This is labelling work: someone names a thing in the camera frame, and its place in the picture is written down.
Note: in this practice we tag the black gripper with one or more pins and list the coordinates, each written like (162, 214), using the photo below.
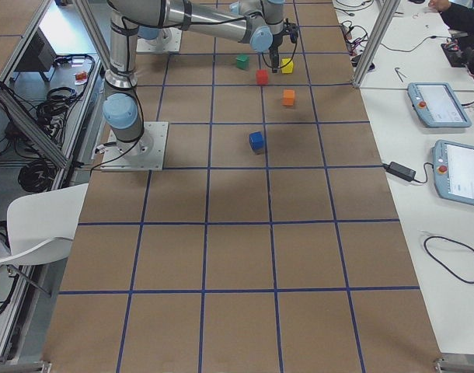
(275, 51)

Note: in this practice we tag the red wooden block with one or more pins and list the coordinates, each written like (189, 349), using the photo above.
(262, 77)

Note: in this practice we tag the yellow wooden block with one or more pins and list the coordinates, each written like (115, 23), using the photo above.
(287, 66)

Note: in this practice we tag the green wooden block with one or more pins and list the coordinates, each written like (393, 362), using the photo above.
(242, 61)

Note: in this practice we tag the orange wooden block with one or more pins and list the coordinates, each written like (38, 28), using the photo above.
(288, 97)

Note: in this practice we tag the blue wooden block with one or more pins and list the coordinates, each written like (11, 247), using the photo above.
(257, 141)

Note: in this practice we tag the person's hand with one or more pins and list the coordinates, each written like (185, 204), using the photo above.
(439, 5)

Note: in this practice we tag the metal allen key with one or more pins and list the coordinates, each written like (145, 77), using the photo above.
(400, 75)

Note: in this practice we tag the black power adapter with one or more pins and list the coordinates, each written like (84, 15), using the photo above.
(400, 171)

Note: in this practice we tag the far blue teach pendant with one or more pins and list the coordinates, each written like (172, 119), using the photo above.
(437, 106)

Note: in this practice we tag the blue teach pendant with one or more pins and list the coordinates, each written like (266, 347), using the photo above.
(454, 171)
(437, 106)

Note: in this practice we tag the brown grid paper mat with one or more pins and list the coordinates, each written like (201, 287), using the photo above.
(287, 260)

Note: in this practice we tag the black electronic device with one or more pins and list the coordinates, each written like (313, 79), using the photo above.
(459, 57)

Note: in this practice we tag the orange snack packet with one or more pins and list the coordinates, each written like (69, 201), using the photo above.
(81, 76)

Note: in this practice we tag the near blue teach pendant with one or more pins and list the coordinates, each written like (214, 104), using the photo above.
(454, 171)

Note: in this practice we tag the white chair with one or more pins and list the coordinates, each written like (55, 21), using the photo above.
(41, 227)

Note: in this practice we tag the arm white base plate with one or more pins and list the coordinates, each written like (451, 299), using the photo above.
(147, 154)
(173, 46)

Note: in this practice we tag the aluminium frame post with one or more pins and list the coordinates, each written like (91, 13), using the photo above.
(377, 34)

